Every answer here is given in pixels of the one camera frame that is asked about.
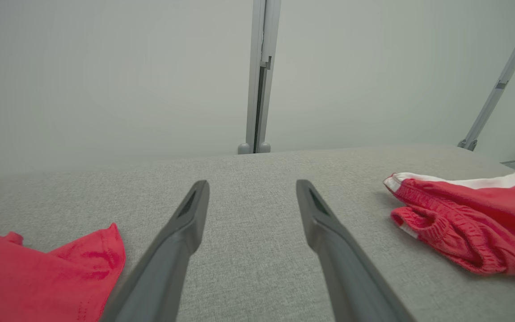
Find grey double partition post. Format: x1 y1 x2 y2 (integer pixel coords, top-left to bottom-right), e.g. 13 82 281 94
238 0 282 155

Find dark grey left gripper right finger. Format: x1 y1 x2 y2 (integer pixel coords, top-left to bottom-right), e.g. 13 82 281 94
296 179 415 322

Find red white sports jersey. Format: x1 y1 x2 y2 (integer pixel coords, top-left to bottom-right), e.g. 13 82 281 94
0 223 126 322

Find grey slanted brace post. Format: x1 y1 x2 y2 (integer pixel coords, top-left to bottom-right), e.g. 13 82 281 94
458 0 515 151

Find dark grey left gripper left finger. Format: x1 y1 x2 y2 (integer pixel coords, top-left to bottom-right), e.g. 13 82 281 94
100 180 210 322

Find red shorts with white trim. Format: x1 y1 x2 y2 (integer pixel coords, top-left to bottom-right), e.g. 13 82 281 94
383 165 515 281

